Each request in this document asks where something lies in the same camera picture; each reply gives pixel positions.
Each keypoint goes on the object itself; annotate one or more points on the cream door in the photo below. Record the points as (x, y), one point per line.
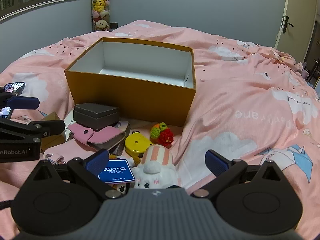
(295, 5)

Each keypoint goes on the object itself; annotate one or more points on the pink pouch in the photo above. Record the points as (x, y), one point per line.
(72, 150)

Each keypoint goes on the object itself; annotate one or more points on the pink cloud-print duvet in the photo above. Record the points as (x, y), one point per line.
(250, 92)

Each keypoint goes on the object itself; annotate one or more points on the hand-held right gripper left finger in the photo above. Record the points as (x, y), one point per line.
(96, 162)

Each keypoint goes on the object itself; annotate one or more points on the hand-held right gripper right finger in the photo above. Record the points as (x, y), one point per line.
(216, 163)

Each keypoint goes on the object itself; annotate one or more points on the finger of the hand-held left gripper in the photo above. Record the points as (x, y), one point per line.
(32, 128)
(23, 103)

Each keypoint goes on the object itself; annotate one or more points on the blue card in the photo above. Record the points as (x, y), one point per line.
(117, 172)

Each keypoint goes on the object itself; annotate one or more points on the small brown cardboard box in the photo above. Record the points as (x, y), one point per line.
(53, 142)

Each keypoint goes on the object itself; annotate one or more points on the white paper sheet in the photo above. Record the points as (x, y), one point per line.
(68, 123)

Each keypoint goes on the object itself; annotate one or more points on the orange green red crochet toy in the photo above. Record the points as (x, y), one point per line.
(162, 132)

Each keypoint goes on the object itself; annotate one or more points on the white plush with striped hat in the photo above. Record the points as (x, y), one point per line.
(156, 166)

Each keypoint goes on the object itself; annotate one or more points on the column of plush toys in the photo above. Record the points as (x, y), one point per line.
(101, 5)

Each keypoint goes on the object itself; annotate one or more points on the orange cardboard box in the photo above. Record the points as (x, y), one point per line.
(130, 95)

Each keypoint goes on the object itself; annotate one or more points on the dark grey lidded box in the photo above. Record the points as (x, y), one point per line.
(96, 115)

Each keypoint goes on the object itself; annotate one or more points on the dark wall socket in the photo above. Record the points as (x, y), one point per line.
(113, 25)

